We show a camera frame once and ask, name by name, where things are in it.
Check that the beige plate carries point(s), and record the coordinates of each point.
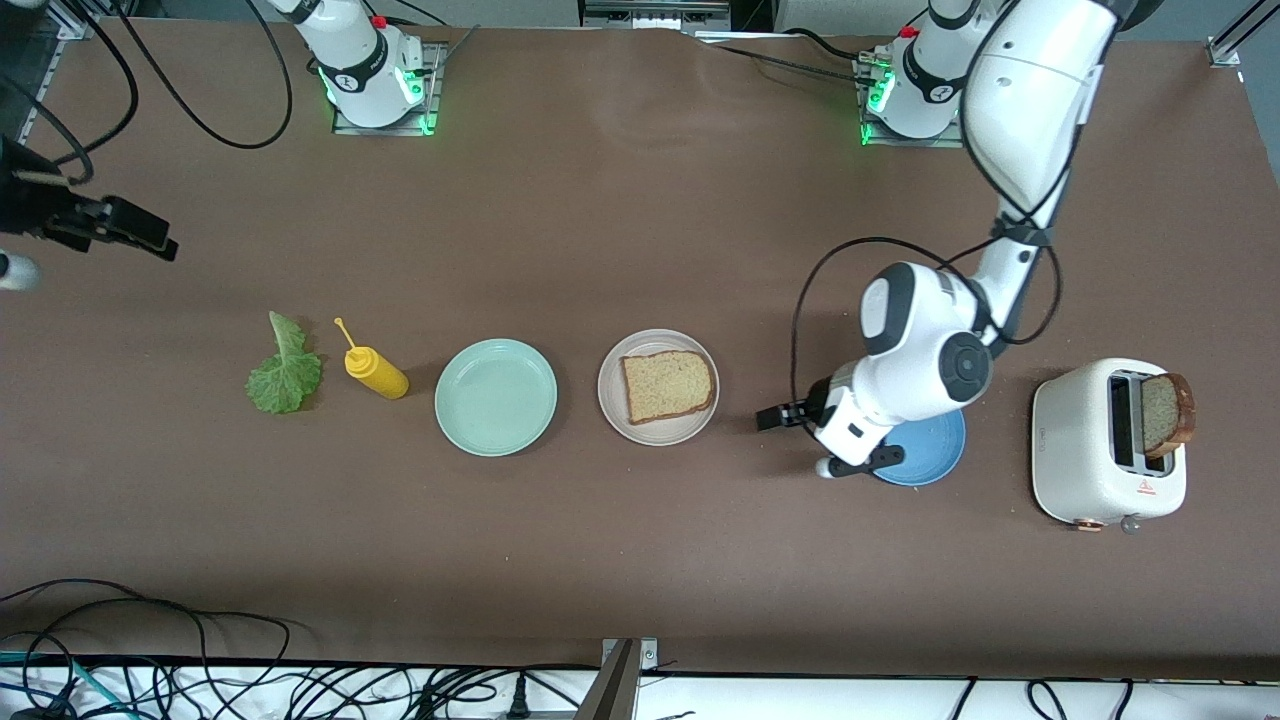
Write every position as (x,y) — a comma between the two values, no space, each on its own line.
(612,400)

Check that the aluminium extrusion bar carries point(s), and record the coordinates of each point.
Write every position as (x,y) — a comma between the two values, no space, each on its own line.
(612,690)

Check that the aluminium frame rail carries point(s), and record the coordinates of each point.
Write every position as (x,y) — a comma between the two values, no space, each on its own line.
(75,25)
(1225,52)

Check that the yellow mustard squeeze bottle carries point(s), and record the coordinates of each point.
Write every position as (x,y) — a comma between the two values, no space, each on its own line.
(378,372)

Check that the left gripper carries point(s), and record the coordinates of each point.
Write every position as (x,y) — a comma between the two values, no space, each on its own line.
(811,407)

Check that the metal frame bracket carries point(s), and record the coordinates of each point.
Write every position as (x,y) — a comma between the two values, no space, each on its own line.
(655,15)

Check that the small metal bracket plate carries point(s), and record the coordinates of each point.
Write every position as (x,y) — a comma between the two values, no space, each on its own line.
(648,655)

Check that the white toaster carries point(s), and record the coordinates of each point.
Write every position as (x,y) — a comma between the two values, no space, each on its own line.
(1075,450)

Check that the blue plate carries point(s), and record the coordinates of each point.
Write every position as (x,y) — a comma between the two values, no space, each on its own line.
(935,455)

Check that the mint green plate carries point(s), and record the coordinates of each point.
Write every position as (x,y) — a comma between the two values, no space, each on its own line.
(495,398)

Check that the brown bread slice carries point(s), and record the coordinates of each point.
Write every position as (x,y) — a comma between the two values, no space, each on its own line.
(1160,415)
(668,388)

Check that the thin metal rod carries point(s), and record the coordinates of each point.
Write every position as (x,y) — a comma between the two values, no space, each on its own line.
(455,48)

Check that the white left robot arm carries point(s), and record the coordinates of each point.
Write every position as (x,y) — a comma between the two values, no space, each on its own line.
(1030,100)

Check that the green lettuce leaf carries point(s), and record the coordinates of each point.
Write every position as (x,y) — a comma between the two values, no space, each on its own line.
(285,385)

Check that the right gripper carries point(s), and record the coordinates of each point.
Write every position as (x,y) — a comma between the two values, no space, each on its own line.
(38,212)

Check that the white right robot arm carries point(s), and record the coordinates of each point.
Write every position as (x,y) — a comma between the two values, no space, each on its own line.
(360,70)

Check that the black power plug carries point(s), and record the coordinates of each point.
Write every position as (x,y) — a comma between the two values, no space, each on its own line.
(518,698)

